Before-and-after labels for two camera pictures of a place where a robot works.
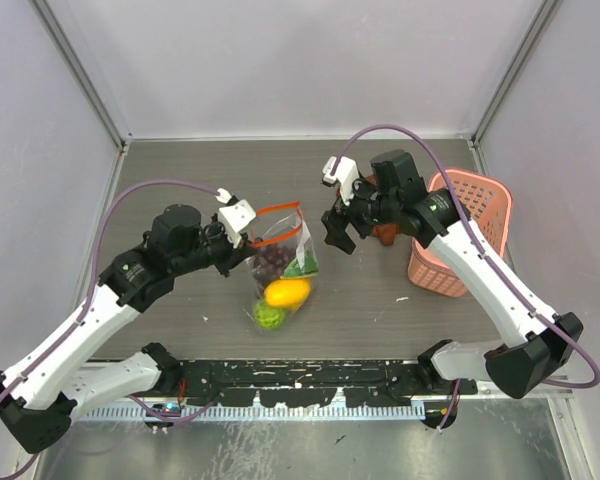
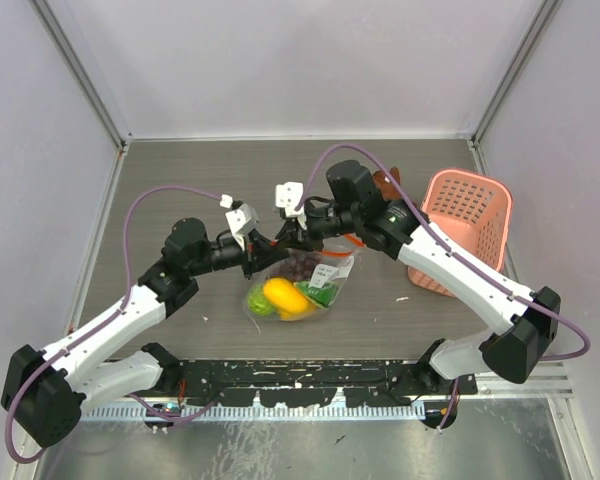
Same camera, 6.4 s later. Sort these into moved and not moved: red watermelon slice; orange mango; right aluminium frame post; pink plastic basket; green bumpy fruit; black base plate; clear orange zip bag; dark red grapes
Moved: clear orange zip bag; red watermelon slice; dark red grapes; green bumpy fruit; orange mango
Not moved: right aluminium frame post; black base plate; pink plastic basket
